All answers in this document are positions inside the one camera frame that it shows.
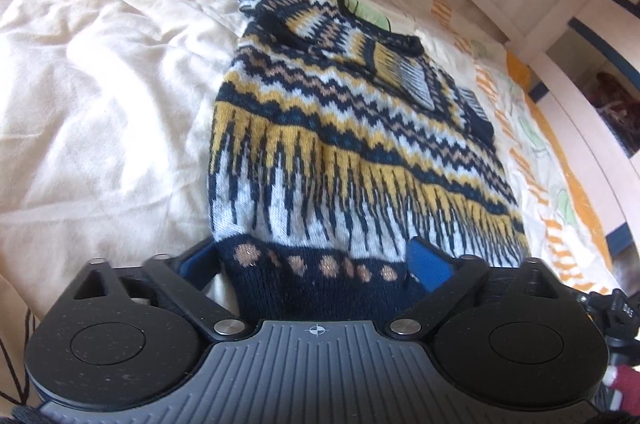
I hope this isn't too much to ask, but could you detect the navy yellow patterned knit sweater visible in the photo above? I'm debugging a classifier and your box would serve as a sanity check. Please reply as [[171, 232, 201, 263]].
[[207, 0, 532, 322]]

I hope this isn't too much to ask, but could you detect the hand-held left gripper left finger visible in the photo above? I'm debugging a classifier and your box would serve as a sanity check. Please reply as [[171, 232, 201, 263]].
[[72, 240, 252, 340]]

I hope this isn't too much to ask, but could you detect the leaf printed duvet cover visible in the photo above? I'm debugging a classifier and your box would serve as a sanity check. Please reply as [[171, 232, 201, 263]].
[[0, 0, 626, 410]]

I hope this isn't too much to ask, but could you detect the dark blue bed rail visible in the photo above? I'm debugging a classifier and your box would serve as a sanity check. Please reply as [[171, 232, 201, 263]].
[[570, 16, 616, 55]]

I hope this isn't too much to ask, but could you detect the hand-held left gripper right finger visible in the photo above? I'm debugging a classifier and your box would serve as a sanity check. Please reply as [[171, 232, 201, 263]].
[[387, 238, 571, 338]]

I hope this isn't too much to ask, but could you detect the dark red cloth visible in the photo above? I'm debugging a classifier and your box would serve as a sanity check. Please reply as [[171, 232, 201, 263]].
[[582, 72, 640, 155]]

